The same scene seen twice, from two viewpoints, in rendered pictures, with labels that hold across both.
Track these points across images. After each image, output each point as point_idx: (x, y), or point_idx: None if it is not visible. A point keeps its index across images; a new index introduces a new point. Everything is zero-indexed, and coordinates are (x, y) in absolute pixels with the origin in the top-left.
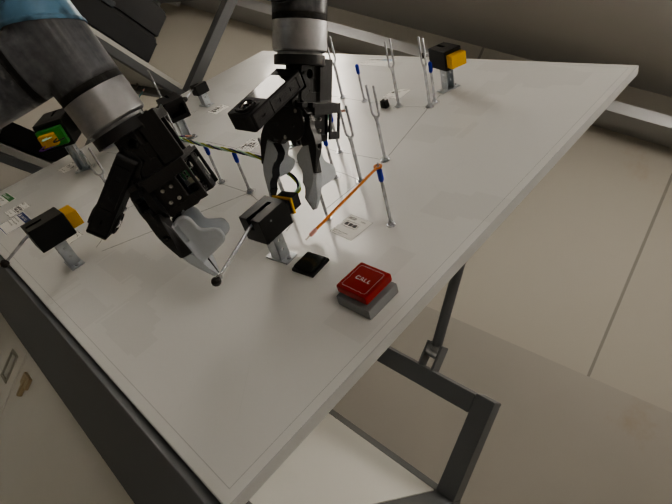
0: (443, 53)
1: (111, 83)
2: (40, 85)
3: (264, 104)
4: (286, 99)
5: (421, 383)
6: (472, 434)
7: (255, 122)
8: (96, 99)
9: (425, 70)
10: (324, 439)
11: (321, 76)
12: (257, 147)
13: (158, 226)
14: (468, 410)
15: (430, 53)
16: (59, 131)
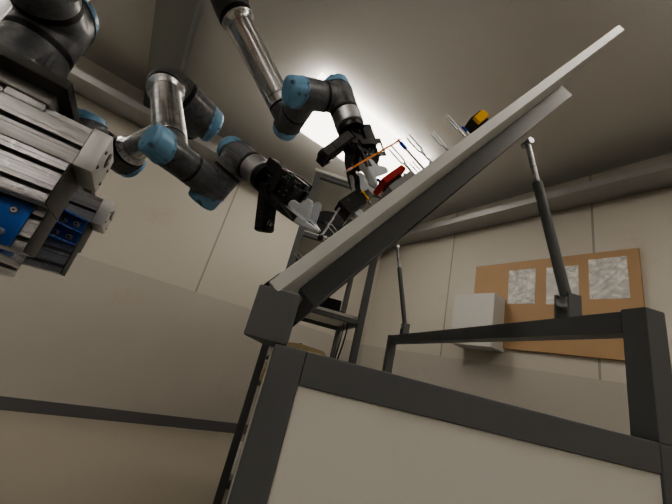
0: (470, 119)
1: (253, 155)
2: (230, 168)
3: (328, 144)
4: (342, 142)
5: (564, 332)
6: (639, 351)
7: (324, 152)
8: (247, 161)
9: (460, 130)
10: None
11: (364, 131)
12: None
13: (276, 204)
14: (621, 330)
15: (466, 127)
16: None
